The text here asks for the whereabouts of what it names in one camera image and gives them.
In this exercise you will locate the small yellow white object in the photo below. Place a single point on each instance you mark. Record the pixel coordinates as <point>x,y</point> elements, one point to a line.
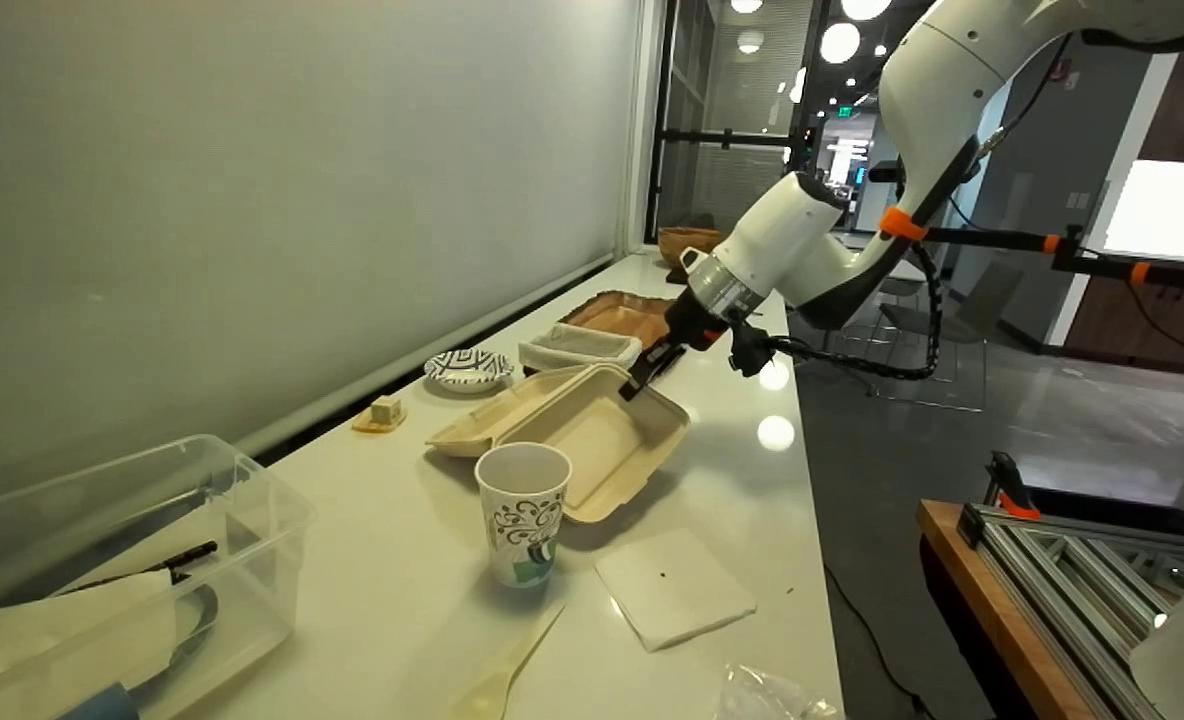
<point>381,412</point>

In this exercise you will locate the patterned paper cup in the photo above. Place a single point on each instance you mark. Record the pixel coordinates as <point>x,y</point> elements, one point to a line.
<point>523,492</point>

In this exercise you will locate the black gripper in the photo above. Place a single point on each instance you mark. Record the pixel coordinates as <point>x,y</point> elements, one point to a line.
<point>691,325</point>

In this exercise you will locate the clear plastic storage bin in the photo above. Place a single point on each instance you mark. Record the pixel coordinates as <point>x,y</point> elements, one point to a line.
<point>226,530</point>

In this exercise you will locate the woven wooden bowl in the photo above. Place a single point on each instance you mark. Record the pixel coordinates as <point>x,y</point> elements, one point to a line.
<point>681,238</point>

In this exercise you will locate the beige clamshell lunch pack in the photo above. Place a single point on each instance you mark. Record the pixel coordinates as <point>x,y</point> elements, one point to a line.
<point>609,441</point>

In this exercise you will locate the white paper napkin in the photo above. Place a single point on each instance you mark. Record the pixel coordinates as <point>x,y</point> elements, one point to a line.
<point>675,590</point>

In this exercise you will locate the white crumpled cloth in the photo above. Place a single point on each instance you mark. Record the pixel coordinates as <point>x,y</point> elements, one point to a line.
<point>63,648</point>

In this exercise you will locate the black orange clamp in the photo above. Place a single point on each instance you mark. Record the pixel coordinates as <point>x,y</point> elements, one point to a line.
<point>1008,492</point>

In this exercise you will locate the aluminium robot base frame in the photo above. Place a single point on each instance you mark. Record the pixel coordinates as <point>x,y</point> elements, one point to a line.
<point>1112,598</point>

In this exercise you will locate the black white patterned dish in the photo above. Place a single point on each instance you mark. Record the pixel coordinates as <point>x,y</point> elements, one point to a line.
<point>469,374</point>

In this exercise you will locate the wooden base board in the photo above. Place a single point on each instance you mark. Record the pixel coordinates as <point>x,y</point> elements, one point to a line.
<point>1008,648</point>

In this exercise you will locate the clear plastic bag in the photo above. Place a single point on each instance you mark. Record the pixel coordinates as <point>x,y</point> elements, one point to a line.
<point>754,694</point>

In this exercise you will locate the cloth lined dark basket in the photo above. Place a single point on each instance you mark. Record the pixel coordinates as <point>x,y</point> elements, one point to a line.
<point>577,344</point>

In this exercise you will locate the large wooden tray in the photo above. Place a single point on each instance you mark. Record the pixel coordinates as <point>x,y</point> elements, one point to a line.
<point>624,315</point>

